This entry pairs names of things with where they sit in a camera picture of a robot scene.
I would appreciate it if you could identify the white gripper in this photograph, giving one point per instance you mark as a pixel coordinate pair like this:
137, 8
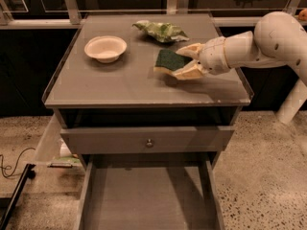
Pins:
213, 57

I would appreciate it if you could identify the green yellow sponge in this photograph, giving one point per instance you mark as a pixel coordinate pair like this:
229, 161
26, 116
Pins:
168, 62

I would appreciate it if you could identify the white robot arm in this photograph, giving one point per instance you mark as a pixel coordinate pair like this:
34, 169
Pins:
278, 39

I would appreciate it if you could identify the grey drawer cabinet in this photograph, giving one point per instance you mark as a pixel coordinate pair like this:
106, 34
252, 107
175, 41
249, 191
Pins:
129, 93

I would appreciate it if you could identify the round drawer knob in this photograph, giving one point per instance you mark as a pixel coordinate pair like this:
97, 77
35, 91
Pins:
149, 143

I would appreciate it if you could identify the grey top drawer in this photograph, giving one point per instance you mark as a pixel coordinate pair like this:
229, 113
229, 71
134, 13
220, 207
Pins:
121, 140

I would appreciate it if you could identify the grey open middle drawer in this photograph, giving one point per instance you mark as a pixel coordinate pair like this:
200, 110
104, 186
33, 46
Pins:
162, 191

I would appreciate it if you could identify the crumpled green chip bag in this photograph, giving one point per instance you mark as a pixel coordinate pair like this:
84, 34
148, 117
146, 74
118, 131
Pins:
162, 32

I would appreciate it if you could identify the white bowl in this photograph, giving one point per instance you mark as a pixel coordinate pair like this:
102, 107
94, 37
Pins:
105, 49

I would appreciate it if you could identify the orange fruit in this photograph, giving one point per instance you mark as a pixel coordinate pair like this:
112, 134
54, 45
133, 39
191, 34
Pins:
303, 15

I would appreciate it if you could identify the metal window railing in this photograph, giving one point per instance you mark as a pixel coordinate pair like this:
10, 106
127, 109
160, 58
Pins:
75, 10

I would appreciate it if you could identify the clear acrylic side bin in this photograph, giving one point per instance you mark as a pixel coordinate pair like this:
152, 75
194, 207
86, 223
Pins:
52, 151

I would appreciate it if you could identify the black metal stand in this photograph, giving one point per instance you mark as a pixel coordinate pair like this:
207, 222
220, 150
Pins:
7, 204

